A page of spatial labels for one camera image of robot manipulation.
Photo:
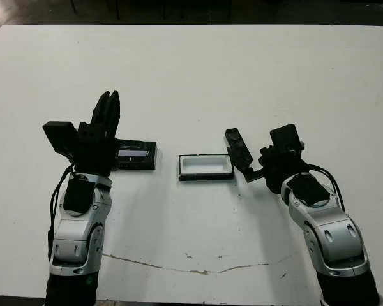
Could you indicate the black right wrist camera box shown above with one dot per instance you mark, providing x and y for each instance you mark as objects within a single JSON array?
[{"x": 285, "y": 137}]

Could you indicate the black printed box lid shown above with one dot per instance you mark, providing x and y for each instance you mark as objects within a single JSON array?
[{"x": 140, "y": 162}]

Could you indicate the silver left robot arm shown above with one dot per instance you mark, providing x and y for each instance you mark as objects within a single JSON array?
[{"x": 73, "y": 236}]

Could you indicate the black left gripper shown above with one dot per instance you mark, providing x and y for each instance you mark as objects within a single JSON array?
[{"x": 94, "y": 153}]

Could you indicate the slim black camera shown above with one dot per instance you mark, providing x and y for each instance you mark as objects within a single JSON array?
[{"x": 237, "y": 146}]

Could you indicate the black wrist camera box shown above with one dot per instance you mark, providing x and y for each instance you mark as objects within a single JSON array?
[
  {"x": 285, "y": 137},
  {"x": 60, "y": 137}
]

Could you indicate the black box with white insert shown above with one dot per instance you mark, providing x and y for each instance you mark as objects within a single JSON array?
[{"x": 207, "y": 165}]

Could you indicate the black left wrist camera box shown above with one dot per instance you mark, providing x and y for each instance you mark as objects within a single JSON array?
[{"x": 60, "y": 137}]

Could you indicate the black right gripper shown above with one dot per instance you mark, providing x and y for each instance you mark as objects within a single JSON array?
[{"x": 277, "y": 165}]

